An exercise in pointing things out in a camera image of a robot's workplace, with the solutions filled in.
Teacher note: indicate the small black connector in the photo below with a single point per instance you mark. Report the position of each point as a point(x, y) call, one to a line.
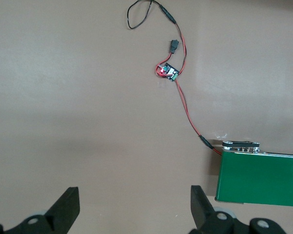
point(173, 46)

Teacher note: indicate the green conveyor belt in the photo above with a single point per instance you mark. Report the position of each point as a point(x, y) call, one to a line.
point(258, 178)

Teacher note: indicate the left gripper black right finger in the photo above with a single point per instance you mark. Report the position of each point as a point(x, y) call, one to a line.
point(210, 217)

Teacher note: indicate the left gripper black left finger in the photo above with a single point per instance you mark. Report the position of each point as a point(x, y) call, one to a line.
point(63, 214)

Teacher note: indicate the small green circuit board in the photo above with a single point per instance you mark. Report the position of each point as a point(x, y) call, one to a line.
point(169, 71)

